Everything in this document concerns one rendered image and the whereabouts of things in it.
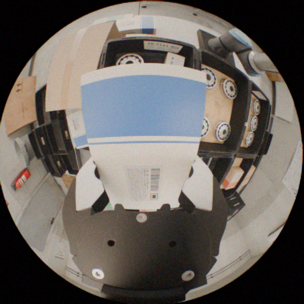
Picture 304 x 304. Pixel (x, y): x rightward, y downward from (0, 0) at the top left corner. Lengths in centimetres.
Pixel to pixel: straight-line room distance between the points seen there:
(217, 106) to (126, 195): 49
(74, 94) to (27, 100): 223
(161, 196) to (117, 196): 7
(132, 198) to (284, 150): 347
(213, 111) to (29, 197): 309
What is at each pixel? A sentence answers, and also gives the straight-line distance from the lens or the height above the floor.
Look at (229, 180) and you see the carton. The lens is 78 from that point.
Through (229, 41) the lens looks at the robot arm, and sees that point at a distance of 64.
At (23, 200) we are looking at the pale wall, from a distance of 282.
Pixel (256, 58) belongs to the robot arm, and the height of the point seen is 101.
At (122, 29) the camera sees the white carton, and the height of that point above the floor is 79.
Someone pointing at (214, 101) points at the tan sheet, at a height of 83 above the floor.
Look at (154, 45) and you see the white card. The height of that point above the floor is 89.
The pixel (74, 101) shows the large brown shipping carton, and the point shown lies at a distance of 42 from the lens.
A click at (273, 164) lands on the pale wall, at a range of 356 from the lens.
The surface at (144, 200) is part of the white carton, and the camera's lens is 16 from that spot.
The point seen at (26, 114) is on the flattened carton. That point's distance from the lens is 255.
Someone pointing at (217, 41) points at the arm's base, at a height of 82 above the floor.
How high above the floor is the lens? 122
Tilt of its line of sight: 61 degrees down
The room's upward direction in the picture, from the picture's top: 176 degrees clockwise
